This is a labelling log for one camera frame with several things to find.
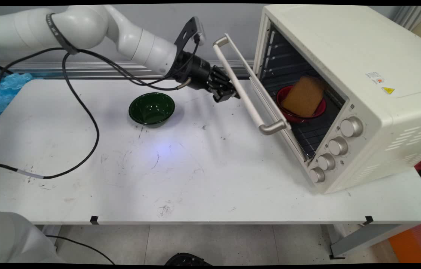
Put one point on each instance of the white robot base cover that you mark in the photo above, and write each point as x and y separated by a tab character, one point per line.
12	239

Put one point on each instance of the blue plastic bundle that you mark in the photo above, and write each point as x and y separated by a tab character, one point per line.
8	87

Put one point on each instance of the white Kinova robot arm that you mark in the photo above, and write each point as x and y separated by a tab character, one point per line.
83	26

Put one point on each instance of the brown bread slice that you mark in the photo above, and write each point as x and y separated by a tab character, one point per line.
303	96

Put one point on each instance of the grey table leg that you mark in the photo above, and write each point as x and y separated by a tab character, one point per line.
363	237

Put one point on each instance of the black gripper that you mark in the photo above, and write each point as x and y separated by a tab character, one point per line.
195	73

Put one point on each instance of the black tape piece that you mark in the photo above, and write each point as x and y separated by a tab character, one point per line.
94	220
368	220

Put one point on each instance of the round oven knob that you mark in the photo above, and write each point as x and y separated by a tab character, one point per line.
326	161
338	145
351	127
317	175

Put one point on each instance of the orange box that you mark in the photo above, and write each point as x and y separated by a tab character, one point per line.
412	246

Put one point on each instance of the black round floor object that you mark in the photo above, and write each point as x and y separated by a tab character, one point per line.
186	260

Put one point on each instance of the cream toaster oven body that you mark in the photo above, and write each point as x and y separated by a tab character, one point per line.
363	45

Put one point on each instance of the red bowl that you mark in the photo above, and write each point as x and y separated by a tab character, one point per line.
307	118

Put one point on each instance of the dark green bowl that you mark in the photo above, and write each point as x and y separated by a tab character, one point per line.
150	110

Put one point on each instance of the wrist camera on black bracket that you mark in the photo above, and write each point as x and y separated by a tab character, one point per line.
194	26

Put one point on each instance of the cream glass oven door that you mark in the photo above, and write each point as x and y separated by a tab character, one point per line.
253	108

